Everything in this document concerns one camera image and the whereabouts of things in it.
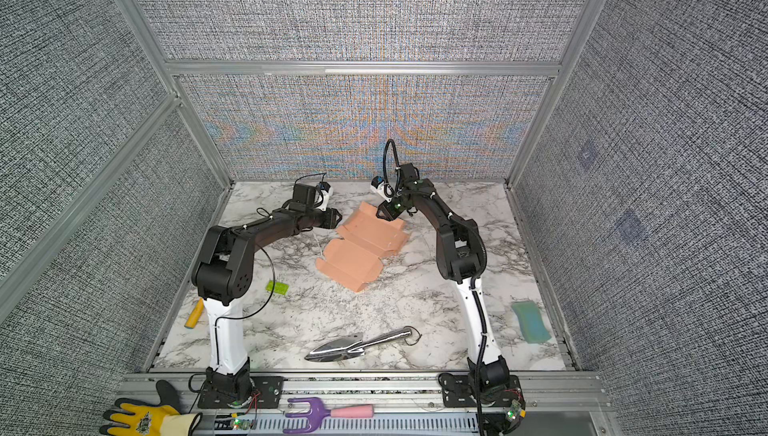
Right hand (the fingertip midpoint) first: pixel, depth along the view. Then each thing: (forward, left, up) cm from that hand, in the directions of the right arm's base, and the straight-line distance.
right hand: (385, 209), depth 107 cm
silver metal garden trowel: (-45, +8, -4) cm, 46 cm away
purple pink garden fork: (-60, +16, -4) cm, 62 cm away
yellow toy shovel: (-37, +55, -2) cm, 66 cm away
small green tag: (-29, +32, -2) cm, 43 cm away
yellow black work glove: (-62, +49, +1) cm, 79 cm away
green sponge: (-39, -41, -4) cm, 57 cm away
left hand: (-4, +17, +2) cm, 17 cm away
